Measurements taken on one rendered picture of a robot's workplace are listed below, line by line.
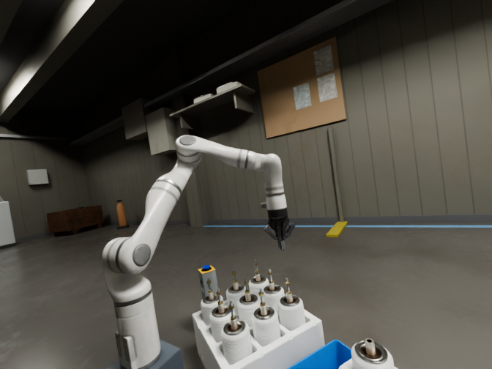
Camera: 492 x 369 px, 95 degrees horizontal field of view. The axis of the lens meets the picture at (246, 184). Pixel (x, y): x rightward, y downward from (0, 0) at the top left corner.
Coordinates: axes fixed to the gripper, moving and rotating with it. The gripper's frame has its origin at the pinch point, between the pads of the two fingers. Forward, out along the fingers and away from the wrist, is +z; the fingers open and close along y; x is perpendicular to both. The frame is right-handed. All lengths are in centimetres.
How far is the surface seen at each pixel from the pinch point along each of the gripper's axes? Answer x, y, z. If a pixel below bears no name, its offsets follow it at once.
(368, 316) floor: 12, 43, 47
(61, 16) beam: 252, -160, -265
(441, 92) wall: 92, 220, -83
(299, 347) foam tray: -8.4, -1.8, 33.7
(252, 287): 19.9, -9.6, 23.2
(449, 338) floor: -12, 59, 47
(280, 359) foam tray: -10.6, -10.0, 33.5
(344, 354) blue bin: -12.0, 12.8, 38.4
